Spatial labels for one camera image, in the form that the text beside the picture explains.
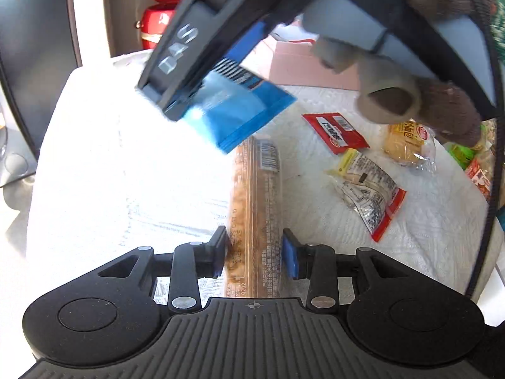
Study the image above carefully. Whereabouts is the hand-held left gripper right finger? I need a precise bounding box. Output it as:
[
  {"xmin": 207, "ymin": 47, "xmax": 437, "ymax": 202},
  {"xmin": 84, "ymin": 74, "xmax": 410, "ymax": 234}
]
[{"xmin": 281, "ymin": 228, "xmax": 412, "ymax": 312}]

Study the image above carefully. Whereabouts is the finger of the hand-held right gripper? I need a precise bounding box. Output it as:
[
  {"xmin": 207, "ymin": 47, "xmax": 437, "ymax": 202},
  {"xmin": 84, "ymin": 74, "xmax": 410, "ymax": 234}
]
[{"xmin": 215, "ymin": 20, "xmax": 267, "ymax": 72}]

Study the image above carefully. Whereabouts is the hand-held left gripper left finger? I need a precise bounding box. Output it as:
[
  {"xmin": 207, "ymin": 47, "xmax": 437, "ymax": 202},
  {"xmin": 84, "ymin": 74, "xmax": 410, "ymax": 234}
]
[{"xmin": 97, "ymin": 227, "xmax": 230, "ymax": 313}]

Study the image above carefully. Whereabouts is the pink cardboard box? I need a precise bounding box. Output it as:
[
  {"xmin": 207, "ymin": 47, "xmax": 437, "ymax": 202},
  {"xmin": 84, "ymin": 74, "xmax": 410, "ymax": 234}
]
[{"xmin": 256, "ymin": 24, "xmax": 364, "ymax": 91}]

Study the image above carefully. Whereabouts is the long clear snack packet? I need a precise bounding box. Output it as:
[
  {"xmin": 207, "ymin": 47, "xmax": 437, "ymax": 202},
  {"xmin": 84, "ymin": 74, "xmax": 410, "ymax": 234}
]
[{"xmin": 224, "ymin": 136, "xmax": 285, "ymax": 299}]

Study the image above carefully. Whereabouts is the blue snack packet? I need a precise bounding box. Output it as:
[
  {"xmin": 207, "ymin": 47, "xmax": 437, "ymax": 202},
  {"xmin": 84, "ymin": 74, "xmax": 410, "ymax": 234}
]
[{"xmin": 179, "ymin": 61, "xmax": 298, "ymax": 155}]

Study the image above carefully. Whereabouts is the small red snack packet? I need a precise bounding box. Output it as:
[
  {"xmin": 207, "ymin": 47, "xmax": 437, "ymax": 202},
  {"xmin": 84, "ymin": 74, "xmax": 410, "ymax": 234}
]
[{"xmin": 302, "ymin": 112, "xmax": 371, "ymax": 155}]

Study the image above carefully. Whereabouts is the person's right hand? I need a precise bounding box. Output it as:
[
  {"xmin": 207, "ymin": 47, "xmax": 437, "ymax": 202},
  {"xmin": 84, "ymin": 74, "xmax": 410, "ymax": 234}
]
[{"xmin": 313, "ymin": 0, "xmax": 495, "ymax": 148}]

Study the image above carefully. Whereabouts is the red trash can with lid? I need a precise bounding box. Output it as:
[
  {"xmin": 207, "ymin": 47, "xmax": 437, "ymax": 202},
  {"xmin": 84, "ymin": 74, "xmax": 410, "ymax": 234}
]
[{"xmin": 136, "ymin": 0, "xmax": 198, "ymax": 51}]

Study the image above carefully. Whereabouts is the yellow and red snack packet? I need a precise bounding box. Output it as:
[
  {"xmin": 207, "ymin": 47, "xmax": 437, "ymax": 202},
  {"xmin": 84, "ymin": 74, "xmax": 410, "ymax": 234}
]
[{"xmin": 325, "ymin": 148, "xmax": 407, "ymax": 243}]

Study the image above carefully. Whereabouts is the white textured tablecloth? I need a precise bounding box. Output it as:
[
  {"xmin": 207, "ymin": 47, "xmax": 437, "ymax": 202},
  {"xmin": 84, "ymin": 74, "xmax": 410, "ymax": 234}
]
[{"xmin": 26, "ymin": 53, "xmax": 498, "ymax": 309}]

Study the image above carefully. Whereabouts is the clear yellow bread packet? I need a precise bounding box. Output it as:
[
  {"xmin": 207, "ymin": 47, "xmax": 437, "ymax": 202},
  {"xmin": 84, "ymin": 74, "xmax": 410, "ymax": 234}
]
[{"xmin": 381, "ymin": 120, "xmax": 437, "ymax": 175}]

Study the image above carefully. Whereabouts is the dark grey door panel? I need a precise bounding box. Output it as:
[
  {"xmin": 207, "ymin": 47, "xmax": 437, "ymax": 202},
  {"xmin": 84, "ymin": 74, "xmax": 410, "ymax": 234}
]
[{"xmin": 0, "ymin": 0, "xmax": 84, "ymax": 155}]

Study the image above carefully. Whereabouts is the green snack packet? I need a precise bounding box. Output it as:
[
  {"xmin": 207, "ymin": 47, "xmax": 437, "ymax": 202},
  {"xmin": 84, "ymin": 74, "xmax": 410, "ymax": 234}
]
[{"xmin": 445, "ymin": 124, "xmax": 488, "ymax": 169}]

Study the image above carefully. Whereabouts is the large red snack packet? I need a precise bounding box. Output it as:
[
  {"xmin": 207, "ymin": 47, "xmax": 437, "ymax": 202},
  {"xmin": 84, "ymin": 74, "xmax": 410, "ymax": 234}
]
[{"xmin": 465, "ymin": 153, "xmax": 496, "ymax": 203}]

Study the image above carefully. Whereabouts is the green patterned cloth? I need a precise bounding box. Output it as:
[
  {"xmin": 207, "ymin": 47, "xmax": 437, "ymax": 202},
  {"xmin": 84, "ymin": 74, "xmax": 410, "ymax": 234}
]
[{"xmin": 487, "ymin": 0, "xmax": 505, "ymax": 53}]

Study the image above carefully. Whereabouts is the black strap cord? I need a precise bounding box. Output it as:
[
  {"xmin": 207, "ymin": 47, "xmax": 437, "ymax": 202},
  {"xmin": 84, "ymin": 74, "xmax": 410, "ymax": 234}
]
[{"xmin": 463, "ymin": 0, "xmax": 505, "ymax": 298}]

